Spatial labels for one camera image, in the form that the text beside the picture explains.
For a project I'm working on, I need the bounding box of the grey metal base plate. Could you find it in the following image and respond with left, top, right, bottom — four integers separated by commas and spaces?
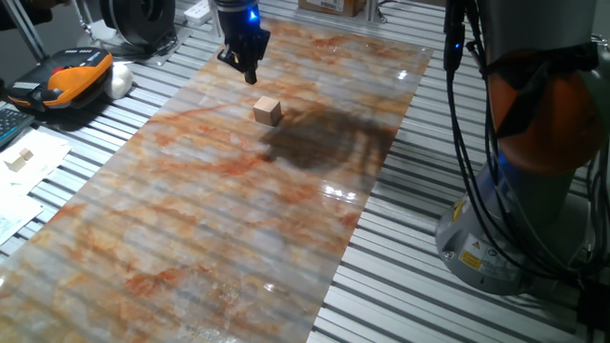
90, 21, 194, 67

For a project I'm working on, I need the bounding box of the white rounded object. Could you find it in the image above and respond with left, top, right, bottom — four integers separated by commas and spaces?
104, 63, 134, 100

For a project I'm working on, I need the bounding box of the slanted aluminium bar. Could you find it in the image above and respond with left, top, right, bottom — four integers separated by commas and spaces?
3, 0, 49, 63

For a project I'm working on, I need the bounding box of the black computer keyboard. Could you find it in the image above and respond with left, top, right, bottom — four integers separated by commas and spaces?
0, 108, 35, 149

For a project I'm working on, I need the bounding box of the brown cardboard box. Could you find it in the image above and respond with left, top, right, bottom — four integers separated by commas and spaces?
298, 0, 367, 18

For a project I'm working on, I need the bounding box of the white power strip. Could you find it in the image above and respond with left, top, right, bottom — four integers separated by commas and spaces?
183, 0, 214, 26

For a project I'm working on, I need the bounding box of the printed white paper sheet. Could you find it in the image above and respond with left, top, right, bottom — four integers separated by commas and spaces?
0, 190, 44, 247

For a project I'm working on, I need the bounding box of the dark sleeved person forearm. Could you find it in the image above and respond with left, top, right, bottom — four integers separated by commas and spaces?
0, 0, 53, 30

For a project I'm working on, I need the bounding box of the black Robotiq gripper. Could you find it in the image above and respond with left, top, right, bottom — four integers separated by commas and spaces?
214, 0, 272, 86

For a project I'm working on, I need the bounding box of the black round fan housing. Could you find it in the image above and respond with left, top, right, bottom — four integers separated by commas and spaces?
98, 0, 177, 49

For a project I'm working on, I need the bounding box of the orange marble pattern mat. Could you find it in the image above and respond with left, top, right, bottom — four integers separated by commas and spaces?
0, 17, 435, 343

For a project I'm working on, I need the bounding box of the wooden cube block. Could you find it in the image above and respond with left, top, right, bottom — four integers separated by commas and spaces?
252, 94, 283, 128

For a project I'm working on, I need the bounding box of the black fabric strap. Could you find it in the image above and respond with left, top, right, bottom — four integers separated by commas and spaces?
485, 42, 600, 139

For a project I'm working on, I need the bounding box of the orange black teach pendant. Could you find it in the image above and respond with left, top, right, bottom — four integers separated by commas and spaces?
5, 47, 114, 113

